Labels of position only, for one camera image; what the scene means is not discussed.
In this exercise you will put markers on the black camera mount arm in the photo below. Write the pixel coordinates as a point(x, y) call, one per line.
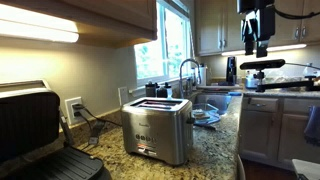
point(286, 85)

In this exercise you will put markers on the black power plug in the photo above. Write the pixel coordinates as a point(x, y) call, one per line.
point(77, 107)

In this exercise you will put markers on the dark salt grinder white top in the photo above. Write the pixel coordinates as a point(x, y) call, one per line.
point(165, 90)

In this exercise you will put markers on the kitchen window white frame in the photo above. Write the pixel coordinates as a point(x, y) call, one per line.
point(163, 46)

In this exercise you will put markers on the white paper towel roll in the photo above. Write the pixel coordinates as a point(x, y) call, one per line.
point(202, 74)

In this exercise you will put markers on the chrome kitchen faucet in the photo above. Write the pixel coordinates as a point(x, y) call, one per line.
point(188, 71)

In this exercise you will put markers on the beige base cabinet with drawers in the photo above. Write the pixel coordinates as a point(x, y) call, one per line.
point(276, 130)

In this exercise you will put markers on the small silver pot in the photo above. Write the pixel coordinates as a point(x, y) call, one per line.
point(250, 81)

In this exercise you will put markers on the black bar stereo camera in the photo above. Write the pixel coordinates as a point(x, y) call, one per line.
point(262, 64)

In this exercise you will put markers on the wooden wall cabinet overhead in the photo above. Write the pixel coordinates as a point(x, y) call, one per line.
point(100, 20)

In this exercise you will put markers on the under-cabinet light strip large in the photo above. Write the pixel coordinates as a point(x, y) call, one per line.
point(36, 28)

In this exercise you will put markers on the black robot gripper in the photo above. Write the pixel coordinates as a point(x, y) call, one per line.
point(263, 23)

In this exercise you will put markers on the blue hanging dish towel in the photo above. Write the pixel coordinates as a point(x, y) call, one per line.
point(313, 125)

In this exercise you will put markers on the black soda maker appliance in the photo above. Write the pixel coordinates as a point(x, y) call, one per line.
point(231, 70)

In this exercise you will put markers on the stainless steel two-slot toaster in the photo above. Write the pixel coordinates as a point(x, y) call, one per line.
point(156, 133)

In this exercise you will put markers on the white wall power outlet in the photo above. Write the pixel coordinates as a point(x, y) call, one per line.
point(74, 110)

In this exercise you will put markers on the white wall switch plate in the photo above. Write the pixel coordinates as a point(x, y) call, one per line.
point(123, 95)

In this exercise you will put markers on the black toaster lever knob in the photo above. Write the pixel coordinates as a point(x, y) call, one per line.
point(190, 120)

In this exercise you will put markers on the black panini press grill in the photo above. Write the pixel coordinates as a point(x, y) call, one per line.
point(33, 133)

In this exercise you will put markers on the dark pepper grinder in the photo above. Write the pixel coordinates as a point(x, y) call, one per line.
point(151, 89)

